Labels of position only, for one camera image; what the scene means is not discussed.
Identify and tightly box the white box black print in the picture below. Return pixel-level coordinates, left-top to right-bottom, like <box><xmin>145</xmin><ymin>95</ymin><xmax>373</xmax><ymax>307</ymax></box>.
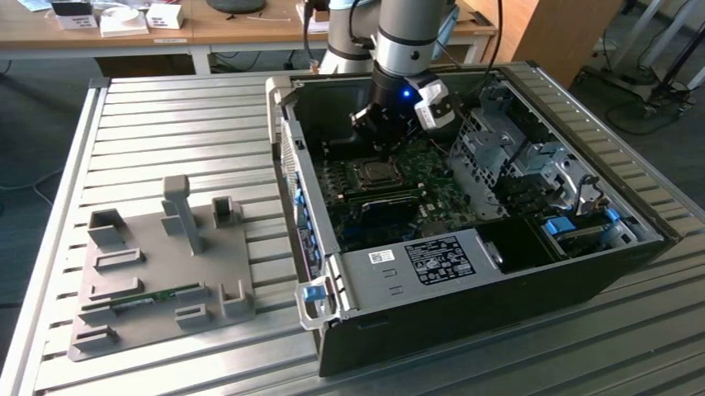
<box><xmin>58</xmin><ymin>14</ymin><xmax>99</xmax><ymax>31</ymax></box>

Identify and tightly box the blue case latch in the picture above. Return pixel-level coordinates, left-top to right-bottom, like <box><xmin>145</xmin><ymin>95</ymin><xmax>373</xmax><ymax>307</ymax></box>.
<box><xmin>301</xmin><ymin>284</ymin><xmax>326</xmax><ymax>307</ymax></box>

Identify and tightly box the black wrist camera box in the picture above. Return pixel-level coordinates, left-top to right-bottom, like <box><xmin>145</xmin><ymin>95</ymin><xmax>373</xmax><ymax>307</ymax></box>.
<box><xmin>350</xmin><ymin>105</ymin><xmax>382</xmax><ymax>131</ymax></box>

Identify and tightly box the black round object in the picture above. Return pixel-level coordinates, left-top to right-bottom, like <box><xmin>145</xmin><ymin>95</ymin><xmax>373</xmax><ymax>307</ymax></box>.
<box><xmin>206</xmin><ymin>0</ymin><xmax>269</xmax><ymax>13</ymax></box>

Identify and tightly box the black printed PSU label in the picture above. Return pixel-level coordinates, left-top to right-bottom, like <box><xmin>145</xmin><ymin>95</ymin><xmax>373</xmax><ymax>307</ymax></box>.
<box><xmin>404</xmin><ymin>234</ymin><xmax>476</xmax><ymax>286</ymax></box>

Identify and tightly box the white barcode sticker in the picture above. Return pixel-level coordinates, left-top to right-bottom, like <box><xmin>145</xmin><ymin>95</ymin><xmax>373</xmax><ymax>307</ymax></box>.
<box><xmin>368</xmin><ymin>247</ymin><xmax>400</xmax><ymax>265</ymax></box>

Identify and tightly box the grey plastic parts rack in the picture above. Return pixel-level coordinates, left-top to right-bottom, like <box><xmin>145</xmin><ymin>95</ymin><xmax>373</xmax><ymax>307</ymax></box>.
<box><xmin>66</xmin><ymin>174</ymin><xmax>261</xmax><ymax>363</ymax></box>

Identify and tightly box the black robot camera cable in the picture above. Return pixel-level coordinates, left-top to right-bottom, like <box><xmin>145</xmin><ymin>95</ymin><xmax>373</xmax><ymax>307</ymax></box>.
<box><xmin>462</xmin><ymin>0</ymin><xmax>506</xmax><ymax>104</ymax></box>

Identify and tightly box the open black PC case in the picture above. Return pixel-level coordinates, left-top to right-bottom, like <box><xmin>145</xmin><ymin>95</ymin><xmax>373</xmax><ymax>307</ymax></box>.
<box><xmin>263</xmin><ymin>59</ymin><xmax>693</xmax><ymax>379</ymax></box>

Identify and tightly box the CPU socket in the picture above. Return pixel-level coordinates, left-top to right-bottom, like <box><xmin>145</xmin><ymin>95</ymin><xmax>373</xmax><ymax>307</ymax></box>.
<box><xmin>353</xmin><ymin>158</ymin><xmax>400</xmax><ymax>185</ymax></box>

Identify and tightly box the blue disk carrier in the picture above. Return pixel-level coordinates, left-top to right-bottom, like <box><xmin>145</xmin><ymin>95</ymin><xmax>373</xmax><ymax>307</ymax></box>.
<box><xmin>542</xmin><ymin>218</ymin><xmax>579</xmax><ymax>239</ymax></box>

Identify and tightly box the wooden cabinet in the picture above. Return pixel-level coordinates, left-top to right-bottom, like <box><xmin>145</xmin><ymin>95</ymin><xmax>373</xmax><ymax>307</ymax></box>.
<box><xmin>460</xmin><ymin>0</ymin><xmax>627</xmax><ymax>90</ymax></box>

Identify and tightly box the silver square CPU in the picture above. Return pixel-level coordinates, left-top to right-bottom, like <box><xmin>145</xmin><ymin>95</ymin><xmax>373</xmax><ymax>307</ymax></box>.
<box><xmin>362</xmin><ymin>163</ymin><xmax>394</xmax><ymax>182</ymax></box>

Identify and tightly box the green RAM stick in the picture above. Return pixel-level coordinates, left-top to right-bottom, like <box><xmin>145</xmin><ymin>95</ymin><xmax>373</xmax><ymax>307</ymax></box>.
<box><xmin>110</xmin><ymin>288</ymin><xmax>181</xmax><ymax>310</ymax></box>

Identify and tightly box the black equipment stand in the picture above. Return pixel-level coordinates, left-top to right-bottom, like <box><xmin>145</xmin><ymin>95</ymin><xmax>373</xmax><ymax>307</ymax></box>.
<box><xmin>641</xmin><ymin>40</ymin><xmax>699</xmax><ymax>120</ymax></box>

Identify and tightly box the black RAM slot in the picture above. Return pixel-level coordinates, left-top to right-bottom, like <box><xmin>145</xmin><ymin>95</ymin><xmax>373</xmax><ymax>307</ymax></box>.
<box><xmin>342</xmin><ymin>184</ymin><xmax>430</xmax><ymax>204</ymax></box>

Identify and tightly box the white round-topped box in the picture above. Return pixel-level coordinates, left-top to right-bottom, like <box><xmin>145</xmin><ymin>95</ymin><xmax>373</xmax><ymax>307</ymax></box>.
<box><xmin>98</xmin><ymin>7</ymin><xmax>151</xmax><ymax>39</ymax></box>

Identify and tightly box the black cable orange plug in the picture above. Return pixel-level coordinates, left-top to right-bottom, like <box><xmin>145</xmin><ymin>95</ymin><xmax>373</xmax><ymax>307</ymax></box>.
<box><xmin>299</xmin><ymin>0</ymin><xmax>328</xmax><ymax>75</ymax></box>

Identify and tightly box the green motherboard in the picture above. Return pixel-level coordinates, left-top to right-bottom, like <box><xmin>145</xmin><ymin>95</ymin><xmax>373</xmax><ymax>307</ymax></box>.
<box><xmin>312</xmin><ymin>134</ymin><xmax>478</xmax><ymax>253</ymax></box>

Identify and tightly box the small cardboard box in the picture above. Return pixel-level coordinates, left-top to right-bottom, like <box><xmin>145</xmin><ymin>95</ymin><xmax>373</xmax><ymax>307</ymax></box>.
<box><xmin>295</xmin><ymin>1</ymin><xmax>333</xmax><ymax>35</ymax></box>

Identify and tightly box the black wire bundle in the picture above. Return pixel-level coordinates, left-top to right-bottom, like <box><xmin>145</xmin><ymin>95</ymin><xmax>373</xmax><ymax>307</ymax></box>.
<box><xmin>572</xmin><ymin>175</ymin><xmax>613</xmax><ymax>215</ymax></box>

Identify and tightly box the long wooden desk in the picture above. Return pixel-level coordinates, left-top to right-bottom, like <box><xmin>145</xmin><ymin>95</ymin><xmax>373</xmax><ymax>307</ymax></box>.
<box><xmin>0</xmin><ymin>0</ymin><xmax>501</xmax><ymax>78</ymax></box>

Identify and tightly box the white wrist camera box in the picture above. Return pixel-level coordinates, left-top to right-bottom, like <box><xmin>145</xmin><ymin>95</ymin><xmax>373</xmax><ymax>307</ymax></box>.
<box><xmin>413</xmin><ymin>73</ymin><xmax>460</xmax><ymax>133</ymax></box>

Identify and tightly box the grey power supply unit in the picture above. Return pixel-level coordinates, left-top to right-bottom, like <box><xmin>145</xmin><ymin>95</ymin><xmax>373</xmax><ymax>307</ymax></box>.
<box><xmin>329</xmin><ymin>229</ymin><xmax>489</xmax><ymax>317</ymax></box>

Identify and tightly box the silver metal drive cage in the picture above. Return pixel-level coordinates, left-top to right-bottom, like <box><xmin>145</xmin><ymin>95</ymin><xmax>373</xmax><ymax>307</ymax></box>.
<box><xmin>446</xmin><ymin>80</ymin><xmax>577</xmax><ymax>222</ymax></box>

